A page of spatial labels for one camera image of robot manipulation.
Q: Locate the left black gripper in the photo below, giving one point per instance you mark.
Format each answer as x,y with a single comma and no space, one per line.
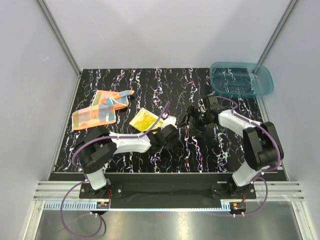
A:
160,129

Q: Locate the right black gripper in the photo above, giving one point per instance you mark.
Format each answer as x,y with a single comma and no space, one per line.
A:
193,112

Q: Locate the yellow crocodile towel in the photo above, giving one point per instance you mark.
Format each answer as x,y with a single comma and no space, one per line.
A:
143,120

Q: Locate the orange blue patterned towel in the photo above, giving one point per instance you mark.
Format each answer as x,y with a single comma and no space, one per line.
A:
102,111

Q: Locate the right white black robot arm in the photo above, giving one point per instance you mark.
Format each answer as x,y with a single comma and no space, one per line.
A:
263,151

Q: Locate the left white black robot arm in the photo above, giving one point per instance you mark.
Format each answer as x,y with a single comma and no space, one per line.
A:
94,151

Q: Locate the blue transparent plastic bin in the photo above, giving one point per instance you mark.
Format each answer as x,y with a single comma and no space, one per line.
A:
240,80

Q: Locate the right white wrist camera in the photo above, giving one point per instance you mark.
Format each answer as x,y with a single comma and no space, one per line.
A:
201,106

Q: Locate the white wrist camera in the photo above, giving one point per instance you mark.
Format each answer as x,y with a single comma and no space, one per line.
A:
169,120
201,106

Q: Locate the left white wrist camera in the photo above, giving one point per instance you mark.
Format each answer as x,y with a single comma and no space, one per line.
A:
169,120

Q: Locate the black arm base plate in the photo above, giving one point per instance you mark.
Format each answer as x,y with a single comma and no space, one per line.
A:
159,183

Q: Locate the aluminium rail with slots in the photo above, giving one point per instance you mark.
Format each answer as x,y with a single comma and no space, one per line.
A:
68,197

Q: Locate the left aluminium frame post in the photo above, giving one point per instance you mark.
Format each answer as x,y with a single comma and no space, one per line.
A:
58,35

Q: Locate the aluminium frame post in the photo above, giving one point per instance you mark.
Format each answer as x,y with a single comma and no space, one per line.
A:
278,30
58,35

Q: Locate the right aluminium frame post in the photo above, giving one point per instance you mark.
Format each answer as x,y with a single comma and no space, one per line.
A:
278,30

